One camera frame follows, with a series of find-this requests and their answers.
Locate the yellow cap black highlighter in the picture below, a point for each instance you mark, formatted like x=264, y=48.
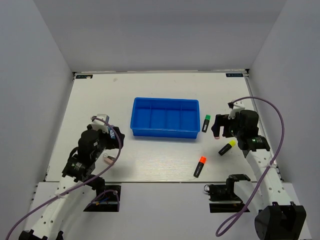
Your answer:
x=227, y=147

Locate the blue plastic divided tray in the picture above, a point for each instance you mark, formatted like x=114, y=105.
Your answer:
x=165, y=117

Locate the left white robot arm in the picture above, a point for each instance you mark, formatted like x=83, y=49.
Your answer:
x=77, y=183

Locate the right corner label sticker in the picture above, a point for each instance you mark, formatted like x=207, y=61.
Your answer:
x=234, y=75

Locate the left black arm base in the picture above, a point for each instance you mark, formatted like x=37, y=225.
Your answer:
x=107, y=200

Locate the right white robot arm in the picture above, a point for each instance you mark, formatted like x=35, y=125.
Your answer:
x=277, y=215

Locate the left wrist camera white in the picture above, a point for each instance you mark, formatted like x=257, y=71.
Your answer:
x=99, y=123

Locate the pink white stapler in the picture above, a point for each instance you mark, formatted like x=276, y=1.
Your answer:
x=108, y=159

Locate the orange cap black highlighter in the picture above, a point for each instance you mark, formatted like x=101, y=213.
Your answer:
x=199, y=166

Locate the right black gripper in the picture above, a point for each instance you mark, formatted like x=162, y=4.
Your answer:
x=222, y=120

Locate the left corner label sticker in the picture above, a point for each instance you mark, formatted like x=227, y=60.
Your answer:
x=84, y=76

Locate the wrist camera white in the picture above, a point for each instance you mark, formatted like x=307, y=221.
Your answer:
x=99, y=123
x=235, y=107

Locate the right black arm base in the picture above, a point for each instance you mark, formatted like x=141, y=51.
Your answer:
x=222, y=198

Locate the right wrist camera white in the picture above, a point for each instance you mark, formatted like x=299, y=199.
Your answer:
x=235, y=107

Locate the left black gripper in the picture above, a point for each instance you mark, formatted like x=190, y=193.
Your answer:
x=113, y=143

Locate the green cap black highlighter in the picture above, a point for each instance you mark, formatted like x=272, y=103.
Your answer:
x=206, y=122

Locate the corner label sticker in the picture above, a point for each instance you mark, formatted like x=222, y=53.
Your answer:
x=84, y=76
x=234, y=75

